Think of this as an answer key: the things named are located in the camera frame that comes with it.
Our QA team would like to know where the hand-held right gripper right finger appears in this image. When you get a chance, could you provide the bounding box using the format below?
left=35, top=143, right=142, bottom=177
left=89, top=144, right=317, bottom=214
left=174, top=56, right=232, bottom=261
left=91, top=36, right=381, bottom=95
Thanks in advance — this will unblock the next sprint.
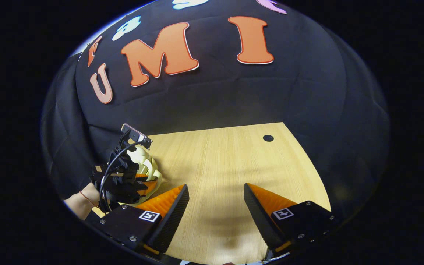
left=244, top=183, right=339, bottom=258

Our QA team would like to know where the black cable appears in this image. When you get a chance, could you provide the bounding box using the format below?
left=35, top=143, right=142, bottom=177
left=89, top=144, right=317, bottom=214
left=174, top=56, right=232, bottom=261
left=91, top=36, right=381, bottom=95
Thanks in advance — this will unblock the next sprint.
left=99, top=142, right=144, bottom=213

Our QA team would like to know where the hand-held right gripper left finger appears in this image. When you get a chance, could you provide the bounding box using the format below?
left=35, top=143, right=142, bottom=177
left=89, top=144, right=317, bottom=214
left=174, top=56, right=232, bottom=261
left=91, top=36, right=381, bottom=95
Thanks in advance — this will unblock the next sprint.
left=87, top=184, right=190, bottom=258

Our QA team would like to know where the cream suitcase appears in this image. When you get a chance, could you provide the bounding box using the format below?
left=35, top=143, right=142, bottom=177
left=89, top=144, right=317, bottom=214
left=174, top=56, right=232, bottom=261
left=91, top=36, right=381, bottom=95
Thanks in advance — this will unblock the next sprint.
left=126, top=145, right=163, bottom=205

